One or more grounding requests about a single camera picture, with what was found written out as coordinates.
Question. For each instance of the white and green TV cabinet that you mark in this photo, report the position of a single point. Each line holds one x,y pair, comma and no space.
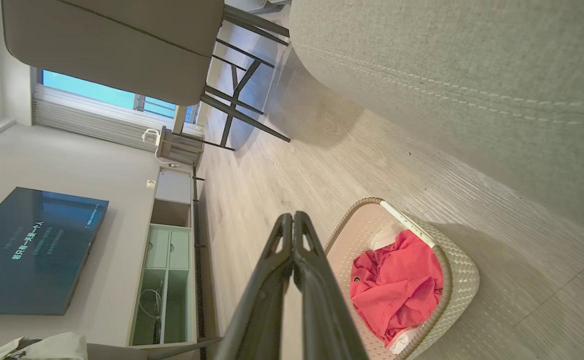
169,250

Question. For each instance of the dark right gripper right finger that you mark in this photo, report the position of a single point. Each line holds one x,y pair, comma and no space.
322,310

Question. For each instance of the small slatted side table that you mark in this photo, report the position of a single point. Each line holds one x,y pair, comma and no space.
181,147

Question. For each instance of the beige chair with black legs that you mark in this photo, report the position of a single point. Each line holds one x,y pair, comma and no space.
121,45

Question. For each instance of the black flat screen television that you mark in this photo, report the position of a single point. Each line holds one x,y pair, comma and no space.
31,250

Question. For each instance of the window with blue sky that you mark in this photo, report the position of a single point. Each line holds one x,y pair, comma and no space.
86,89

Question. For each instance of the red garment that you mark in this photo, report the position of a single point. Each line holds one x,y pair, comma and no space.
397,285

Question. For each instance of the grey fabric sofa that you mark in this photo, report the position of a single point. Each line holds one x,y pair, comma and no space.
472,75

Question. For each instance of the white sheer curtain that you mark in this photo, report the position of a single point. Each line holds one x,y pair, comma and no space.
81,117

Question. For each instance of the white woven laundry basket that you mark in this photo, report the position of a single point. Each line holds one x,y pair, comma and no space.
459,280

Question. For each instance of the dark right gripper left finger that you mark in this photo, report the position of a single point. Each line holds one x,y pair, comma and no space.
264,300

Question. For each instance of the cream fabric bag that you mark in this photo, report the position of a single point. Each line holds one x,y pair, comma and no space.
46,347

